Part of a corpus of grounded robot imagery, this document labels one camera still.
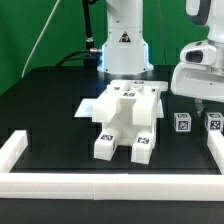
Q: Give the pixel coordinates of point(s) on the white chair seat part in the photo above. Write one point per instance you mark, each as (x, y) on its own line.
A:
(125, 133)

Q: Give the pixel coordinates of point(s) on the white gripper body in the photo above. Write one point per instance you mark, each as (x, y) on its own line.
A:
(197, 81)

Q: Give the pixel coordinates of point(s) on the white bar part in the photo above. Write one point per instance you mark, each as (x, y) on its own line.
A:
(11, 151)

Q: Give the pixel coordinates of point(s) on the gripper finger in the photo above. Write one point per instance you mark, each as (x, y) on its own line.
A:
(199, 105)

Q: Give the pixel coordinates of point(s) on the white chair back part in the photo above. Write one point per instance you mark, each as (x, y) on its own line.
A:
(138, 100)

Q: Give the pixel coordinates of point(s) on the white front fence wall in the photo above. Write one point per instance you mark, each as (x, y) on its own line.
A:
(112, 187)

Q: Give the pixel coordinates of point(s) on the white fence wall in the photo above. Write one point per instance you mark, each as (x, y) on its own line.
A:
(215, 143)
(112, 187)

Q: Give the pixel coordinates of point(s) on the white right fence wall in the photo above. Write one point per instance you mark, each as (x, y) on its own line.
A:
(215, 143)

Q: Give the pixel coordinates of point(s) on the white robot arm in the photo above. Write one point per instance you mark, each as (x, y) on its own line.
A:
(126, 53)

